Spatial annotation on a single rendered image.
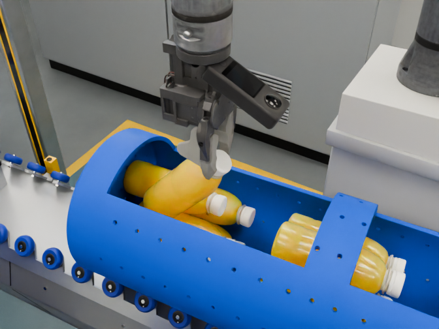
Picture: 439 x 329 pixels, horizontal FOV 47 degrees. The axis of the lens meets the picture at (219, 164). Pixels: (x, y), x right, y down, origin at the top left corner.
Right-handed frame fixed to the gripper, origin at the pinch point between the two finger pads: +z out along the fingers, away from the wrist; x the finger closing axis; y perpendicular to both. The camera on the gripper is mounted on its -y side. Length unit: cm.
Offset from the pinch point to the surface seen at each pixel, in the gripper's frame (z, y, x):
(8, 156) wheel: 29, 64, -10
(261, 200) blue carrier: 20.0, -1.9, -14.5
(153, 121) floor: 128, 119, -149
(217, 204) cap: 14.8, 3.1, -5.0
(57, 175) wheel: 30, 48, -10
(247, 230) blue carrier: 26.9, -0.2, -11.7
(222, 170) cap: -0.3, -1.2, 1.4
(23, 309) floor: 127, 98, -15
